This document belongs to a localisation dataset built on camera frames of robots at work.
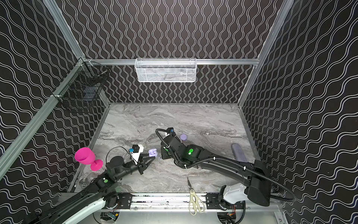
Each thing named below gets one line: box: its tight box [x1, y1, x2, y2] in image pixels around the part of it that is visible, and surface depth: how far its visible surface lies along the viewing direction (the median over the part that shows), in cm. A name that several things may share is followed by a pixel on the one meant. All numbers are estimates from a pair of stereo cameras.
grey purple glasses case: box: [231, 143, 249, 163], surface depth 92 cm
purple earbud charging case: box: [148, 148, 159, 157], surface depth 76 cm
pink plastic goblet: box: [74, 147, 104, 172], surface depth 82 cm
